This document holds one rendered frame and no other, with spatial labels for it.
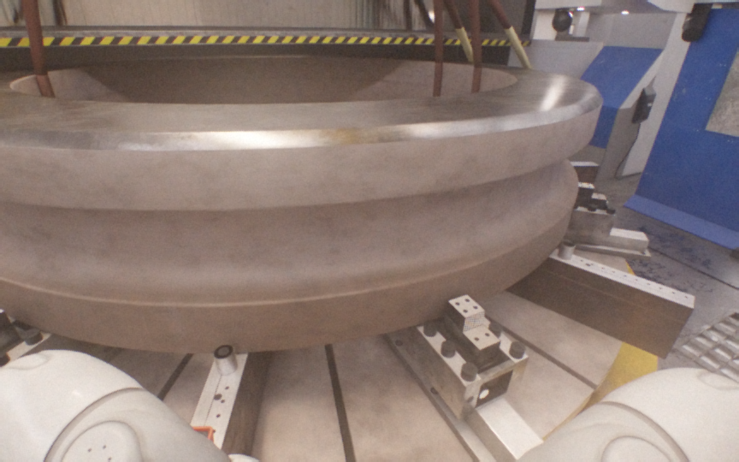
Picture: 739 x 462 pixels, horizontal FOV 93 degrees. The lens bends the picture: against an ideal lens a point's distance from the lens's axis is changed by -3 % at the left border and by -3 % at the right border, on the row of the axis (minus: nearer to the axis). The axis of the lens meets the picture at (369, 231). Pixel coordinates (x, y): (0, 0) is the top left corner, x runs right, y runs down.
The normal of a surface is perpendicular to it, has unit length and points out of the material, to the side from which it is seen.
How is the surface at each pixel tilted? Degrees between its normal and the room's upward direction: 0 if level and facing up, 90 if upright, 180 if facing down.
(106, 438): 28
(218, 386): 0
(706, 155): 90
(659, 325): 90
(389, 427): 0
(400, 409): 0
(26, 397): 17
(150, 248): 90
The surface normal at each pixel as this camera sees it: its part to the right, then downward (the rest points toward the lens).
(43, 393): -0.06, -0.80
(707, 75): -0.90, 0.19
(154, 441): 0.78, -0.61
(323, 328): 0.21, 0.47
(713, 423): 0.14, -0.71
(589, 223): -0.32, 0.44
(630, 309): -0.65, 0.35
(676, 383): -0.10, -0.99
